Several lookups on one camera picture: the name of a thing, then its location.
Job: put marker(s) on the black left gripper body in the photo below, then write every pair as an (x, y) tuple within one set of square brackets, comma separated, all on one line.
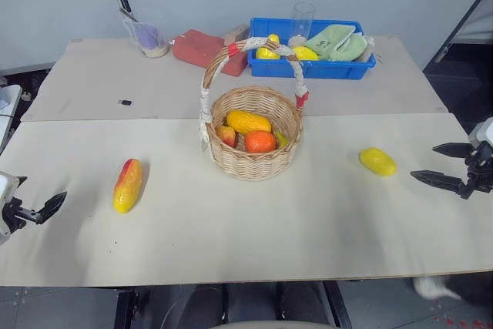
[(18, 216)]

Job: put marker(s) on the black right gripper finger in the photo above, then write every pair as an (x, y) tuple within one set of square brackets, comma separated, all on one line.
[(437, 180), (451, 149)]

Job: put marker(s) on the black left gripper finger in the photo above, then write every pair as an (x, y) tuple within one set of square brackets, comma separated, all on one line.
[(21, 180), (54, 202)]

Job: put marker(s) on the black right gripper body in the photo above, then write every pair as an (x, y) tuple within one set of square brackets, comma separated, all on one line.
[(477, 169)]

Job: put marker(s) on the green-yellow fruit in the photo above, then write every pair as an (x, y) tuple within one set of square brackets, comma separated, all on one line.
[(281, 139)]

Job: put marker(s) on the orange fruit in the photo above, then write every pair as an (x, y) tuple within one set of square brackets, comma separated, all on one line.
[(260, 142)]

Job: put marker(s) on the yellow lemon on table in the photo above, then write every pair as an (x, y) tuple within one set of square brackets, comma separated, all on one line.
[(378, 161)]

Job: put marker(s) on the white equipment beside table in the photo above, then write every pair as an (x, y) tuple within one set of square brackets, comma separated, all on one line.
[(8, 113)]

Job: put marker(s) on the red and yellow mango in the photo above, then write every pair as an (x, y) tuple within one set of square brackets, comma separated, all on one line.
[(127, 186)]

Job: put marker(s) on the white furry object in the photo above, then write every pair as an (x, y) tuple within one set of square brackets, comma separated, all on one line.
[(435, 287)]

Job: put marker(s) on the small black clip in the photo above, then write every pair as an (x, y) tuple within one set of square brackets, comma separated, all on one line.
[(125, 103)]

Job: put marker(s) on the grey tripod leg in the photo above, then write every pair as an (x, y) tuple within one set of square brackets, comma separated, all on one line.
[(458, 24)]

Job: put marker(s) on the light green cloth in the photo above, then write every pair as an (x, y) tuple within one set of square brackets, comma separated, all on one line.
[(339, 44)]

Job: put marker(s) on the blue plastic bin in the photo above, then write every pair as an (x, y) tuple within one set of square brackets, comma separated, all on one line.
[(308, 65)]

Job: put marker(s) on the clear measuring cup with grains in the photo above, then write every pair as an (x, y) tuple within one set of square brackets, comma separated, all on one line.
[(148, 42)]

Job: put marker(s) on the red and yellow peach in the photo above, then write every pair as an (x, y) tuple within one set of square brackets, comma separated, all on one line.
[(228, 135)]

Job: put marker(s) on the clear glass tumbler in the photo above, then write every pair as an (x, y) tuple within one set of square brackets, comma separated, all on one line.
[(302, 22)]

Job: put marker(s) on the large yellow-orange mango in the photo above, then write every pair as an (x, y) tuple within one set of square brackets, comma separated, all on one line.
[(248, 121)]

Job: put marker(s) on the red brick block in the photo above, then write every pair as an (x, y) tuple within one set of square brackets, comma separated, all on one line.
[(200, 49)]

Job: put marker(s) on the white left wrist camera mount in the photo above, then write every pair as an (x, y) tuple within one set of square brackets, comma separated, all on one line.
[(5, 190)]

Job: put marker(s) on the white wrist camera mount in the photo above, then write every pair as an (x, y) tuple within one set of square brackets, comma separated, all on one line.
[(483, 132), (5, 190)]

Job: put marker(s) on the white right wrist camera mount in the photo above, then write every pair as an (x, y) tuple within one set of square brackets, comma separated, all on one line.
[(483, 132)]

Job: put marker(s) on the black table frame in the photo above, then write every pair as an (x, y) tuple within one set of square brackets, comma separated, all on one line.
[(231, 304)]

